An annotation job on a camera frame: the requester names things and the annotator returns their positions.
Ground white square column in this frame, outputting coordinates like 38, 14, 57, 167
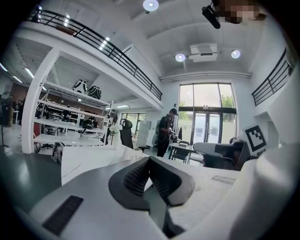
21, 48, 60, 155

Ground black round patterned vase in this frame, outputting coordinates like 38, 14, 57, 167
87, 85, 103, 100

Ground white panel board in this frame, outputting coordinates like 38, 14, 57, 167
136, 120, 152, 148

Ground long black balcony railing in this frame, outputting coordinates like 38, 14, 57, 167
26, 8, 164, 102

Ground black high-back office chair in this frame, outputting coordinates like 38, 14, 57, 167
119, 119, 151, 152

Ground grey lounge chair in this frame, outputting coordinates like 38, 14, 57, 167
193, 141, 251, 171

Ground short black balcony railing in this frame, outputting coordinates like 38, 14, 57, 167
251, 47, 295, 107

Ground white shelving rack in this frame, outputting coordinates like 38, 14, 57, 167
33, 80, 111, 148

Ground white meeting table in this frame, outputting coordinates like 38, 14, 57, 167
168, 142, 196, 164

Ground person's head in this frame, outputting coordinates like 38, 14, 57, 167
212, 0, 268, 24

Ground glass entrance doors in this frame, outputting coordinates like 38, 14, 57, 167
177, 82, 238, 145

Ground white marble table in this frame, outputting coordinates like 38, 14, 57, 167
60, 143, 150, 186

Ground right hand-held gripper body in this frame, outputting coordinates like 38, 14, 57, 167
231, 125, 300, 240

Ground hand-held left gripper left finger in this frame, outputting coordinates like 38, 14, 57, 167
108, 156, 151, 211

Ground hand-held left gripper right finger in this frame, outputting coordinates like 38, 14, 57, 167
149, 155, 196, 207

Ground black and white striped vase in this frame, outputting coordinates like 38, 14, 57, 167
72, 79, 89, 95

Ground white ceiling air conditioner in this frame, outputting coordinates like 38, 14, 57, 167
188, 43, 218, 63

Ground white orchid flowers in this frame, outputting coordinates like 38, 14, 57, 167
109, 123, 123, 145

